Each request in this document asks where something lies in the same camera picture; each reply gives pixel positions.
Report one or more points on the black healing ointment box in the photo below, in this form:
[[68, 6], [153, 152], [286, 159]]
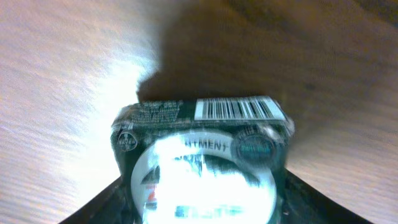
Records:
[[211, 160]]

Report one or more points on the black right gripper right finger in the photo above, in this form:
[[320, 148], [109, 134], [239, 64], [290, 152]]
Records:
[[304, 204]]

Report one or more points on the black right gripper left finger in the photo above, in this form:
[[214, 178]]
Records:
[[110, 206]]

